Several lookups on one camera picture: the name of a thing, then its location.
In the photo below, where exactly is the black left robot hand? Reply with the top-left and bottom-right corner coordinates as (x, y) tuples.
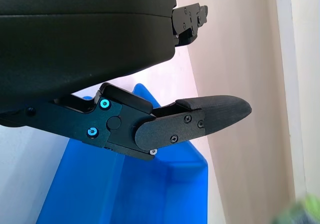
(0, 0), (252, 162)

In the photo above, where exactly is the blue plastic tray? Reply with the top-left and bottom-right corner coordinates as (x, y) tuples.
(34, 83), (210, 224)

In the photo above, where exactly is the green printed packet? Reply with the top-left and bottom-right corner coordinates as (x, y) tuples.
(271, 193), (320, 224)

